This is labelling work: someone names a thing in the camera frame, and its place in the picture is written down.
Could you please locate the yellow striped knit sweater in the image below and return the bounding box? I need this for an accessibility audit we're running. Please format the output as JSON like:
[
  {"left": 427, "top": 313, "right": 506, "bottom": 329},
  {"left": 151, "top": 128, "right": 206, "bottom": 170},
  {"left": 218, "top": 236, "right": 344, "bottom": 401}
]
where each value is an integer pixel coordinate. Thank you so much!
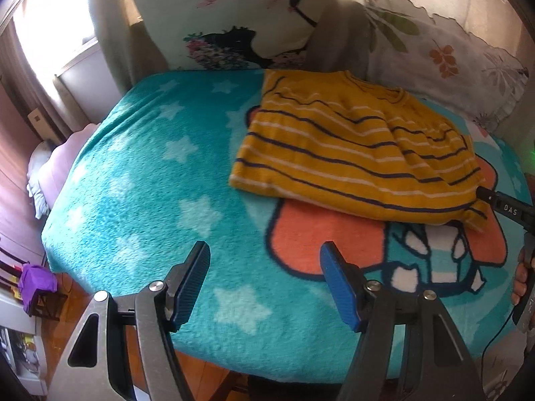
[{"left": 228, "top": 70, "right": 488, "bottom": 232}]

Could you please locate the white floral ruffled pillow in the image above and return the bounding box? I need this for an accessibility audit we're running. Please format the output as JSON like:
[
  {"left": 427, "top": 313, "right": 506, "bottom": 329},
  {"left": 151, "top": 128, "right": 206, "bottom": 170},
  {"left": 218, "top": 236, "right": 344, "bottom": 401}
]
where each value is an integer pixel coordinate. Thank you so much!
[{"left": 363, "top": 0, "right": 529, "bottom": 132}]

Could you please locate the beige curtain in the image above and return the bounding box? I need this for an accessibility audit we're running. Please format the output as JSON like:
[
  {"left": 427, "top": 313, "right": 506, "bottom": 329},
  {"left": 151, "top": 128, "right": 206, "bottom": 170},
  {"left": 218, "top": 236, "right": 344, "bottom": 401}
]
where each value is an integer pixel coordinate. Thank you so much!
[{"left": 88, "top": 0, "right": 168, "bottom": 93}]

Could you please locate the teal star cartoon blanket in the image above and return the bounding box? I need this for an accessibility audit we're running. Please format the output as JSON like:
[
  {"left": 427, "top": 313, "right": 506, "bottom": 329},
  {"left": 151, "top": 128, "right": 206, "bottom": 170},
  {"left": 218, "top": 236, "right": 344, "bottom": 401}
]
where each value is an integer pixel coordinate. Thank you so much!
[{"left": 42, "top": 70, "right": 530, "bottom": 383}]

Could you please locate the person's right hand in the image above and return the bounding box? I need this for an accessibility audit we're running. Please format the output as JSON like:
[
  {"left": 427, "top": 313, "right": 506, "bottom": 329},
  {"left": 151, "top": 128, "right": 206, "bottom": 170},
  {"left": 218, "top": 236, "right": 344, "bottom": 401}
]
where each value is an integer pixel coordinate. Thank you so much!
[{"left": 512, "top": 248, "right": 529, "bottom": 306}]

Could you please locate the purple cloth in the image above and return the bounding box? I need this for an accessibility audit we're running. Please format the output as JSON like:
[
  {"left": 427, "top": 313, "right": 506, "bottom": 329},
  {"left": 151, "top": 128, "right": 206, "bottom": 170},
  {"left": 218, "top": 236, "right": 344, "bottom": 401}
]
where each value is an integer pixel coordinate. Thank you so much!
[{"left": 18, "top": 263, "right": 58, "bottom": 316}]

